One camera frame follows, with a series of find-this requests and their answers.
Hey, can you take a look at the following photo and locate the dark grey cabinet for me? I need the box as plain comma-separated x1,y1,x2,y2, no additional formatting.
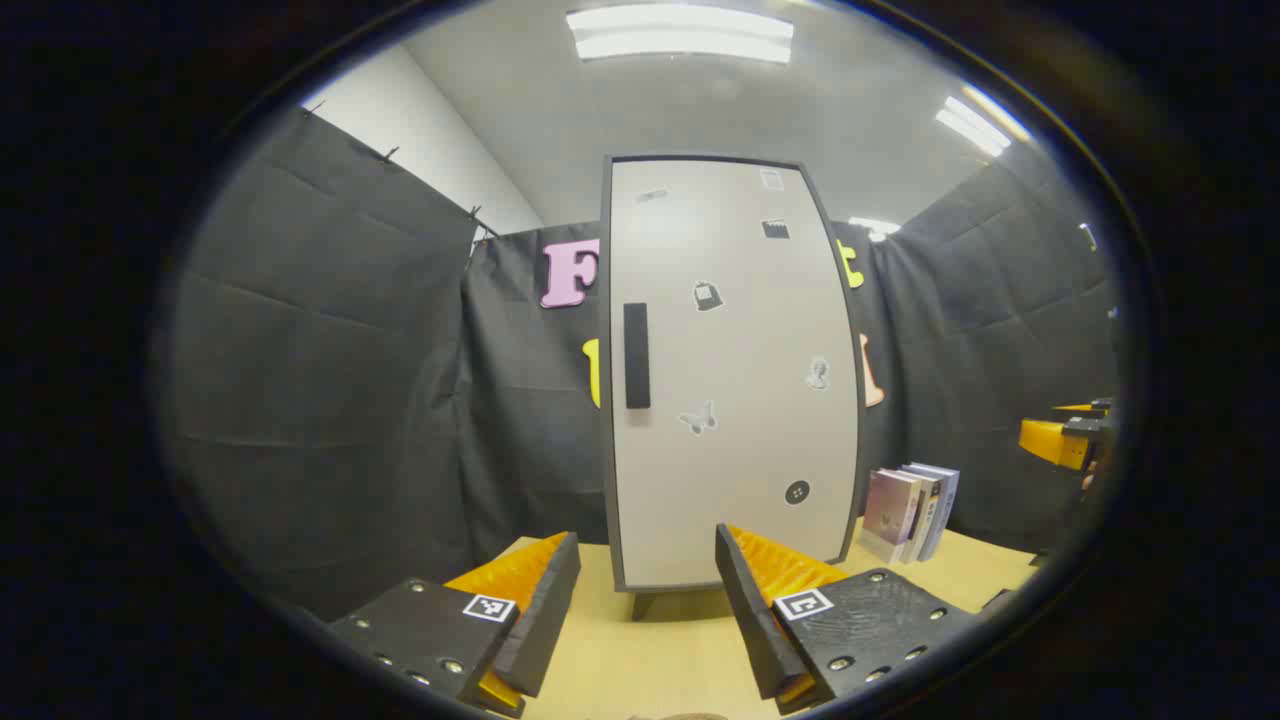
598,152,869,621

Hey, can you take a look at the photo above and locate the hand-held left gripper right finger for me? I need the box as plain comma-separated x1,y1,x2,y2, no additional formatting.
714,523,986,716

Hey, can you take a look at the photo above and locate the white spine book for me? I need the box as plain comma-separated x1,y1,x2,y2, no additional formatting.
900,468,943,564

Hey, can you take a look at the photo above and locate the long ceiling light panel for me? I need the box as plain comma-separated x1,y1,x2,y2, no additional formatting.
565,5,796,63

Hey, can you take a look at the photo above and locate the black backdrop cloth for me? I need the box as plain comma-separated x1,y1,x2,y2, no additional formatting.
160,105,1121,621

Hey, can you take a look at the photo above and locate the pink cover book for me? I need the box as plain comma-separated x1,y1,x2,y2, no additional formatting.
860,470,923,564

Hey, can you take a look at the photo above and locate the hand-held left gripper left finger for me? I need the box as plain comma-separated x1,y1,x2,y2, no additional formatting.
325,531,581,719

